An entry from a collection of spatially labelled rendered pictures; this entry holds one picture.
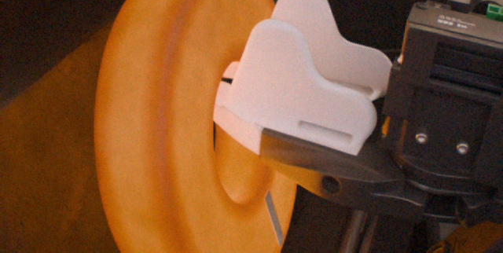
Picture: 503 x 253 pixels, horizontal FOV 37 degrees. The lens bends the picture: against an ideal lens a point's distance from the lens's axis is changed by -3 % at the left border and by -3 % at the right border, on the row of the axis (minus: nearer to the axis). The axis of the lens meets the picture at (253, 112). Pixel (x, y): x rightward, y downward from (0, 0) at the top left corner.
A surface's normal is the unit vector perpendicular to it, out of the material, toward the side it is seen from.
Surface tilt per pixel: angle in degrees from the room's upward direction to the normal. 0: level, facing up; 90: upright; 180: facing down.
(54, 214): 90
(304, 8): 88
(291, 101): 90
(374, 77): 88
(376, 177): 11
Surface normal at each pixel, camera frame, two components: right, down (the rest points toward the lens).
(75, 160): 0.92, 0.00
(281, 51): -0.39, 0.48
